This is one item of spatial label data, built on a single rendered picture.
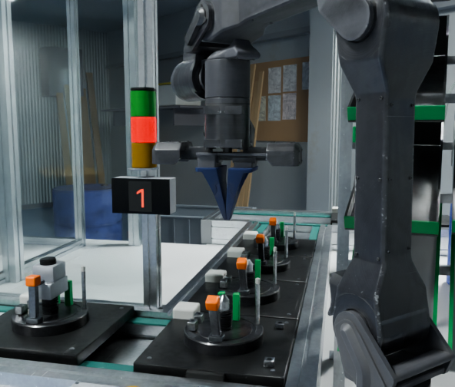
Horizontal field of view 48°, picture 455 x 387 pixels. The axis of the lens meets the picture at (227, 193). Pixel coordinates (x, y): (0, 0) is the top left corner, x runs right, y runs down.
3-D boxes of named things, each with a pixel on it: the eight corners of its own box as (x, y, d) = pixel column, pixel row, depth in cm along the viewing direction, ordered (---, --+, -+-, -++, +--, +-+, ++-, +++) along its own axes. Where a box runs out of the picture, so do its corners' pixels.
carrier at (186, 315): (283, 391, 76) (285, 310, 75) (132, 374, 81) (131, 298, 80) (297, 329, 100) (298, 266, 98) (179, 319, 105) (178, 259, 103)
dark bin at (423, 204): (438, 236, 72) (440, 192, 68) (344, 229, 77) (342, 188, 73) (442, 146, 94) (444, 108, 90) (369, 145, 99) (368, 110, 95)
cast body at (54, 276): (51, 300, 94) (49, 263, 93) (29, 299, 95) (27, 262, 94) (74, 286, 102) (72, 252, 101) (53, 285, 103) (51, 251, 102)
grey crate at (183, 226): (244, 260, 280) (244, 219, 277) (137, 254, 293) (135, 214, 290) (256, 243, 321) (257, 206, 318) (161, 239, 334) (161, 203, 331)
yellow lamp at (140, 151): (151, 168, 99) (151, 143, 99) (127, 167, 100) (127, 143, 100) (161, 166, 104) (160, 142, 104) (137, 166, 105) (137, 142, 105)
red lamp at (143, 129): (151, 142, 99) (151, 117, 98) (127, 142, 100) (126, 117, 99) (160, 141, 104) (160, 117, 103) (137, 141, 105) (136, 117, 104)
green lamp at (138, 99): (151, 116, 98) (150, 90, 97) (126, 116, 99) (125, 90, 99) (160, 117, 103) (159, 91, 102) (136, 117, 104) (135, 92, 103)
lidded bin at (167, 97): (202, 106, 668) (202, 83, 664) (175, 105, 640) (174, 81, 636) (180, 107, 707) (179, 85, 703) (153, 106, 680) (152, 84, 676)
